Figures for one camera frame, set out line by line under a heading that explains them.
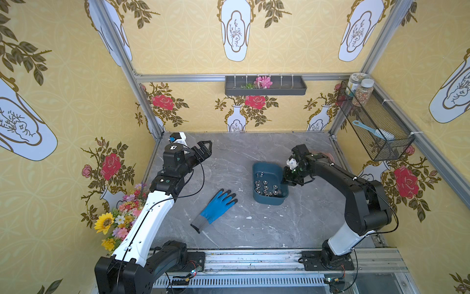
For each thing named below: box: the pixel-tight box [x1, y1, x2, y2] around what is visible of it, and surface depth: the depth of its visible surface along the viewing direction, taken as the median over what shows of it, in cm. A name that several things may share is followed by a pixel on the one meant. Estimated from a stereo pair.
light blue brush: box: [352, 120, 396, 141], surface depth 73 cm
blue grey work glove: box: [190, 188, 239, 234], surface depth 89 cm
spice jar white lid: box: [351, 78, 375, 107], surface depth 82 cm
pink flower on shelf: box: [253, 75, 273, 89], surface depth 90 cm
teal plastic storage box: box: [252, 162, 290, 206], surface depth 91 cm
